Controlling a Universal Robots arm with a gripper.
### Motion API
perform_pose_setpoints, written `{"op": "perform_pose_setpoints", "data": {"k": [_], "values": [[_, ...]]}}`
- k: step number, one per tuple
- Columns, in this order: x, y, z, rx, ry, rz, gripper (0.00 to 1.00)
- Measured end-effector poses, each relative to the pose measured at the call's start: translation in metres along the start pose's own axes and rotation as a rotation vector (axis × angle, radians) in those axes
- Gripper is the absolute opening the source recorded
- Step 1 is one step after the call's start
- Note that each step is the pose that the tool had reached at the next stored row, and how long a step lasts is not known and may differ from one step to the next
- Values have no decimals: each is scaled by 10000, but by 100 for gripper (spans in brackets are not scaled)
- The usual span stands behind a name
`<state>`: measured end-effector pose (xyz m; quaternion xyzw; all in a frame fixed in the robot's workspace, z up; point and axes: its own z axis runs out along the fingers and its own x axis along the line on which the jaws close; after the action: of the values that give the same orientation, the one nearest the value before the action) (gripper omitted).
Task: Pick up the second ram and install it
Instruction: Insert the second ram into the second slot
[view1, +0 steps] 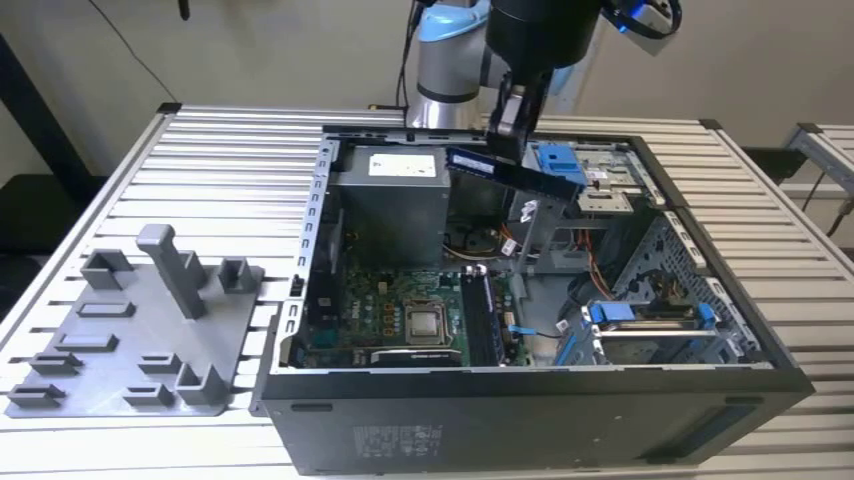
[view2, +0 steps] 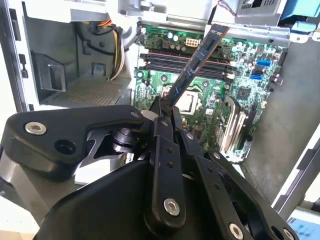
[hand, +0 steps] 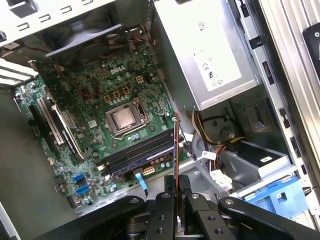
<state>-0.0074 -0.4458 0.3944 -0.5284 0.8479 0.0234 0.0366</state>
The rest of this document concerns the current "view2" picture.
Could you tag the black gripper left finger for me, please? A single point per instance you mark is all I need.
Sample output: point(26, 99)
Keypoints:
point(162, 185)

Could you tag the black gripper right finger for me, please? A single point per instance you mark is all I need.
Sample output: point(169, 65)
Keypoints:
point(225, 180)

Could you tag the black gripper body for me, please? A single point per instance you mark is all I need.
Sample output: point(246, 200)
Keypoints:
point(105, 207)

